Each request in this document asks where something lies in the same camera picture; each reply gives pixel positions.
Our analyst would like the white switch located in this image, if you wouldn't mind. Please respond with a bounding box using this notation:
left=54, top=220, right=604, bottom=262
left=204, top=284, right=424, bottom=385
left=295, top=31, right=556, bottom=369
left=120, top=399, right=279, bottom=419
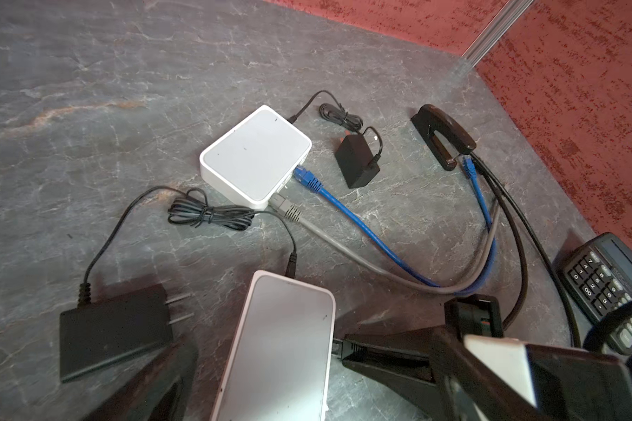
left=199, top=105, right=312, bottom=211
left=211, top=270, right=336, bottom=420

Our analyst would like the blue ethernet cable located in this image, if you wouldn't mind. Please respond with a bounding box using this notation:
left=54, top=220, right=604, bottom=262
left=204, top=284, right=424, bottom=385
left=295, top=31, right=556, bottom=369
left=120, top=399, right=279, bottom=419
left=293, top=155, right=499, bottom=296

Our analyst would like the grey ethernet cable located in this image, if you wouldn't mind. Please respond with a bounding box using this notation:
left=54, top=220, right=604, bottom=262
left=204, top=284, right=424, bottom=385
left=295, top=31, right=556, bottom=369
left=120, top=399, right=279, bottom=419
left=268, top=192, right=502, bottom=296

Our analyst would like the black power adapter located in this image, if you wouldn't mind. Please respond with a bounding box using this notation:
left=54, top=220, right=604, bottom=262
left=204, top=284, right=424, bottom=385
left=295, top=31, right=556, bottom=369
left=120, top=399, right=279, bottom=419
left=288, top=89, right=384, bottom=189
left=59, top=185, right=288, bottom=383

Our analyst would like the black stapler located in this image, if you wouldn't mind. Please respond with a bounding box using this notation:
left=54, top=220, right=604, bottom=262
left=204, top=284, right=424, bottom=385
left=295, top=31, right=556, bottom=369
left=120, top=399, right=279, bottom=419
left=410, top=105, right=477, bottom=171

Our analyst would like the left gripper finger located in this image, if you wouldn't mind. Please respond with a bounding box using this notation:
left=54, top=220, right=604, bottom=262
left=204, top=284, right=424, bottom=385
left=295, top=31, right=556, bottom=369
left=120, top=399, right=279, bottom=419
left=84, top=339, right=198, bottom=420

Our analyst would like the black calculator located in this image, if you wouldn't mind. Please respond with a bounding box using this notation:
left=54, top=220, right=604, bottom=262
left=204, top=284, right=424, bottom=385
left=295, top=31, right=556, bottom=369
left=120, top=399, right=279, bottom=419
left=557, top=233, right=632, bottom=325

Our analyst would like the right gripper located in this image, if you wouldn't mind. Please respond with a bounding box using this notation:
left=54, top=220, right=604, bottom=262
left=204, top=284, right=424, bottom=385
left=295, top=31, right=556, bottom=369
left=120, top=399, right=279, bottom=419
left=342, top=295, right=550, bottom=420

